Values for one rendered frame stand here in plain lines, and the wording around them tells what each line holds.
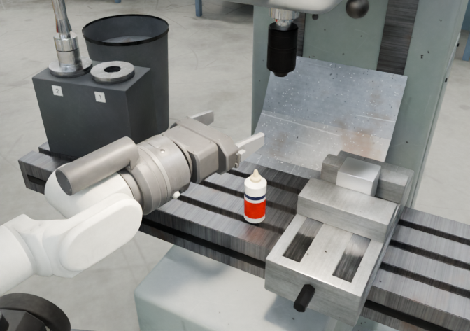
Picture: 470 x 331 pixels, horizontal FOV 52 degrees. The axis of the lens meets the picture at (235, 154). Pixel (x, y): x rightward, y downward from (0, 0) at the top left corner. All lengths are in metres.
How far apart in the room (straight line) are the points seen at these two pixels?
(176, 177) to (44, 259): 0.19
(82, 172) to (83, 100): 0.49
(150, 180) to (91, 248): 0.11
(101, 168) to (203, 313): 0.39
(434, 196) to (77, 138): 1.93
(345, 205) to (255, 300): 0.24
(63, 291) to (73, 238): 1.56
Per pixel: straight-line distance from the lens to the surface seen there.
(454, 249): 0.94
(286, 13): 0.75
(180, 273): 0.94
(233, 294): 0.90
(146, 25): 3.01
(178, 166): 0.63
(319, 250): 0.77
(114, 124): 1.03
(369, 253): 0.78
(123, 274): 2.10
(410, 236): 0.94
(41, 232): 0.55
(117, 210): 0.56
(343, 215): 0.79
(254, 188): 0.86
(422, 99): 1.17
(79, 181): 0.57
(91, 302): 2.03
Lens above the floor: 1.51
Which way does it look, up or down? 34 degrees down
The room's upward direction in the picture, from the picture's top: straight up
